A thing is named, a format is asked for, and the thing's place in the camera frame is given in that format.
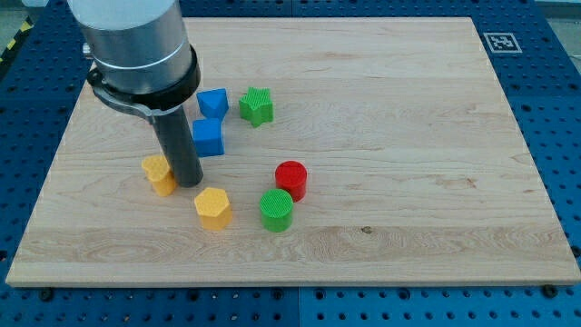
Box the white fiducial marker tag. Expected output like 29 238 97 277
484 32 522 54

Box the blue cube block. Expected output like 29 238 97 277
192 118 224 157

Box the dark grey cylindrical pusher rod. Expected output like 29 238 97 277
152 105 203 187

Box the black flange with metal clamp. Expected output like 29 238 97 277
86 45 201 123

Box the blue triangle block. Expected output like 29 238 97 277
196 88 229 121

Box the green star block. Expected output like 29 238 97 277
239 87 274 128

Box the yellow hexagon block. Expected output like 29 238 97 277
193 187 232 231

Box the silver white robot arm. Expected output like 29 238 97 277
67 0 203 187

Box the light wooden board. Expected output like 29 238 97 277
6 17 580 288

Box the red cylinder block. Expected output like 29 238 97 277
274 161 308 202

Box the green cylinder block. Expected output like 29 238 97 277
260 188 293 233

